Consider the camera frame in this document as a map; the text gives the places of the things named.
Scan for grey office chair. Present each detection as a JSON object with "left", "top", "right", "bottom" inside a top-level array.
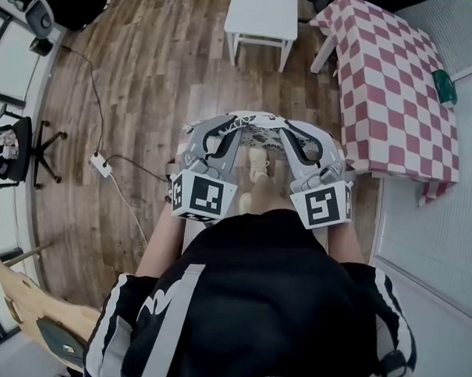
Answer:
[{"left": 5, "top": 0, "right": 58, "bottom": 41}]

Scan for white black patterned cushion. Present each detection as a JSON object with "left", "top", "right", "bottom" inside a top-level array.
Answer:
[{"left": 182, "top": 107, "right": 336, "bottom": 155}]

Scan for person's left forearm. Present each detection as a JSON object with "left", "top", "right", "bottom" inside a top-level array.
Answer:
[{"left": 135, "top": 207, "right": 190, "bottom": 281}]

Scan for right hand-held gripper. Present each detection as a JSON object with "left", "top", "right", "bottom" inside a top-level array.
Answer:
[{"left": 274, "top": 119, "right": 359, "bottom": 233}]

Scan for black round bin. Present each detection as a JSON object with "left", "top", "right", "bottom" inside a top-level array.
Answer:
[{"left": 28, "top": 37, "right": 55, "bottom": 58}]

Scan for person's right forearm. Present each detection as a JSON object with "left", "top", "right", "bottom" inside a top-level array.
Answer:
[{"left": 325, "top": 219, "right": 369, "bottom": 266}]

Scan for white power strip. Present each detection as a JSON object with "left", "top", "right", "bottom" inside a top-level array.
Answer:
[{"left": 88, "top": 150, "right": 114, "bottom": 179}]

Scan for red white checkered tablecloth table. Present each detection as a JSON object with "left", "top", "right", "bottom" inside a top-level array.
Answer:
[{"left": 300, "top": 0, "right": 468, "bottom": 209}]

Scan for person's black white-striped shirt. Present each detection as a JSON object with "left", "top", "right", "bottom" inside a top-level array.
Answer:
[{"left": 82, "top": 199, "right": 424, "bottom": 377}]

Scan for white square side table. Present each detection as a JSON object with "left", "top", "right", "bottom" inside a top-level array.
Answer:
[{"left": 221, "top": 0, "right": 300, "bottom": 73}]

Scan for black power cable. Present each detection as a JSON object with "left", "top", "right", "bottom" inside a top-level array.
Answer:
[
  {"left": 101, "top": 153, "right": 172, "bottom": 183},
  {"left": 55, "top": 44, "right": 109, "bottom": 156}
]

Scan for person's bare leg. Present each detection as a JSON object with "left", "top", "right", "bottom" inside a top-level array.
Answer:
[{"left": 249, "top": 172, "right": 296, "bottom": 219}]

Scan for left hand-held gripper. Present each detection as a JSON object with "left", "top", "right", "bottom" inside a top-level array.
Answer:
[{"left": 168, "top": 113, "right": 246, "bottom": 225}]

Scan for white items on office chair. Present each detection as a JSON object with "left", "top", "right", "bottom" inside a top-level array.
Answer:
[{"left": 0, "top": 129, "right": 21, "bottom": 160}]

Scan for green packet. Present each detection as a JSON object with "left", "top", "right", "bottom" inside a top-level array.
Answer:
[{"left": 429, "top": 68, "right": 460, "bottom": 107}]

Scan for black office chair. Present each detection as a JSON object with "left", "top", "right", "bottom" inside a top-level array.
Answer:
[{"left": 0, "top": 102, "right": 70, "bottom": 197}]

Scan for wooden stick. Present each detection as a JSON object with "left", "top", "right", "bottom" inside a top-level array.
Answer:
[{"left": 1, "top": 239, "right": 58, "bottom": 271}]

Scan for white power cable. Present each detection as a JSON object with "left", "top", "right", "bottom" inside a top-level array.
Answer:
[{"left": 106, "top": 174, "right": 152, "bottom": 247}]

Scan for wooden chair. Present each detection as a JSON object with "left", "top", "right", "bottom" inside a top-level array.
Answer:
[{"left": 0, "top": 251, "right": 103, "bottom": 375}]

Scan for person's beige shoe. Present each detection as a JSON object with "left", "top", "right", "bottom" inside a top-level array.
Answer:
[
  {"left": 246, "top": 147, "right": 271, "bottom": 183},
  {"left": 238, "top": 191, "right": 254, "bottom": 215}
]

